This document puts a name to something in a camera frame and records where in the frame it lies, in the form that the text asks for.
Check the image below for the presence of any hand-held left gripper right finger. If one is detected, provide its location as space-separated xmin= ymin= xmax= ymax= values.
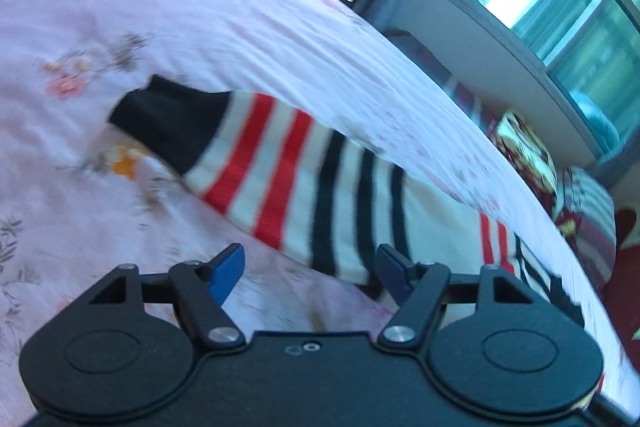
xmin=375 ymin=243 xmax=538 ymax=351

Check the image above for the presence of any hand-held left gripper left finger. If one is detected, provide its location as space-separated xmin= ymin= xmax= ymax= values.
xmin=87 ymin=243 xmax=247 ymax=354

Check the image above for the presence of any striped knit sweater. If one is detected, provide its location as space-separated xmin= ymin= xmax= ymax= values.
xmin=107 ymin=75 xmax=586 ymax=328

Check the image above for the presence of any folded printed blanket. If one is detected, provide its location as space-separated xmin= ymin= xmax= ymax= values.
xmin=487 ymin=109 xmax=559 ymax=219

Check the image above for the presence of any red patterned quilt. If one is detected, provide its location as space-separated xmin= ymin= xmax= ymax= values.
xmin=554 ymin=206 xmax=582 ymax=239

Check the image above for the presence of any striped pillow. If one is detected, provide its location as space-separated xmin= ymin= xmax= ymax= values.
xmin=555 ymin=167 xmax=619 ymax=289

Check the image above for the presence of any red headboard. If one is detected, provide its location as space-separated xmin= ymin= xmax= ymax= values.
xmin=599 ymin=207 xmax=640 ymax=344

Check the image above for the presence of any pink floral bed sheet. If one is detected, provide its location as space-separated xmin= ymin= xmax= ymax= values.
xmin=0 ymin=0 xmax=631 ymax=427

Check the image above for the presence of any blue cloth bundle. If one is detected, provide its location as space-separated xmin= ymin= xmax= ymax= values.
xmin=570 ymin=91 xmax=622 ymax=158

